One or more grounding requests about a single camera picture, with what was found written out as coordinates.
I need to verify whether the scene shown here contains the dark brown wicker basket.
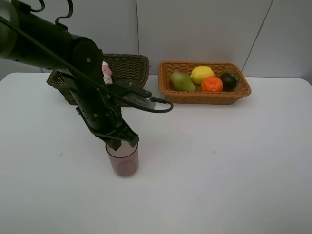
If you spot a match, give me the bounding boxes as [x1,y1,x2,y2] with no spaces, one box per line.
[47,54,150,106]

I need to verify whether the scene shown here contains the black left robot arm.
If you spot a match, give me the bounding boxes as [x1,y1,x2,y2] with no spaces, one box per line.
[0,0,139,150]

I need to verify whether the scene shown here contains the pink dish soap bottle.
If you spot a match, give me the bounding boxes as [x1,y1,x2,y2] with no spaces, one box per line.
[102,61,113,85]

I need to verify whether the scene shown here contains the orange wicker basket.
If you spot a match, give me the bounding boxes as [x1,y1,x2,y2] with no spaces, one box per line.
[158,61,251,105]

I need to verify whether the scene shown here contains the yellow lemon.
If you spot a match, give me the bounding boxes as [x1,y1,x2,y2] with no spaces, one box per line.
[190,66,215,85]

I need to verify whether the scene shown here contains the green red pear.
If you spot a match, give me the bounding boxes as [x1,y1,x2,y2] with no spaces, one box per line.
[169,70,196,92]

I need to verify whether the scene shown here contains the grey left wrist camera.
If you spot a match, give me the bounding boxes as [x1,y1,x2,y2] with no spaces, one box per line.
[108,82,156,109]

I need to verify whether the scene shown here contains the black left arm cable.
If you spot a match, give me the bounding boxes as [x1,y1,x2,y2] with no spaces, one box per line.
[0,0,174,114]

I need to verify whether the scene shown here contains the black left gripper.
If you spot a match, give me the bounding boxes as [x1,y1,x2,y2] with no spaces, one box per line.
[85,107,139,151]

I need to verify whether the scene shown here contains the pink translucent plastic cup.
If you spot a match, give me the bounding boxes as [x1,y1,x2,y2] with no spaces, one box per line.
[105,141,139,177]

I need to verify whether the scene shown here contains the dark purple mangosteen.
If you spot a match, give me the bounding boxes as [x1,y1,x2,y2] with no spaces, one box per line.
[219,73,238,92]

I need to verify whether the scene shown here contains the orange mandarin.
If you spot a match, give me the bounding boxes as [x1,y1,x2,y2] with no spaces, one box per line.
[200,77,223,92]

